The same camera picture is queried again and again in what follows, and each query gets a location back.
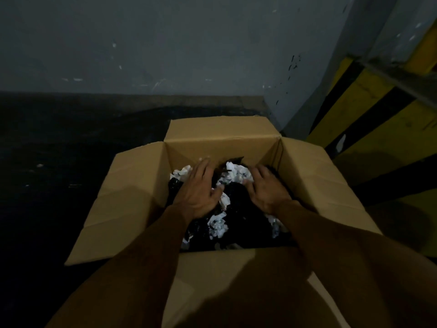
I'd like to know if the person's right hand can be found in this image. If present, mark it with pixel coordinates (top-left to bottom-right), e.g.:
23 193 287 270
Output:
243 163 295 216

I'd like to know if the person's left hand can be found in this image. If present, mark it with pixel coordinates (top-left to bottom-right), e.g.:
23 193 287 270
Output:
172 157 226 223

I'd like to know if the person's right forearm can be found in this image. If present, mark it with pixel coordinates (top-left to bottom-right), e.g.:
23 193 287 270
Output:
272 199 437 328

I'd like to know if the person's left forearm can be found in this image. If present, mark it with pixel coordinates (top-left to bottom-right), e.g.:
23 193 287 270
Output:
45 202 192 328

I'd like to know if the pile of black white scraps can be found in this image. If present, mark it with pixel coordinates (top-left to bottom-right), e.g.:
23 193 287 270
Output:
165 156 298 252

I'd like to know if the brown cardboard box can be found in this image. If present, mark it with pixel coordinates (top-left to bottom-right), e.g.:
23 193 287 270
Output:
64 115 383 328

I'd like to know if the yellow black striped barrier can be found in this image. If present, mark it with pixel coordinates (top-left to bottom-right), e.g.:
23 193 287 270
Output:
305 20 437 260

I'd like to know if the grey metal rail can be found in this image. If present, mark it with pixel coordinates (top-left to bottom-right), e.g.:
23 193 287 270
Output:
361 57 437 111

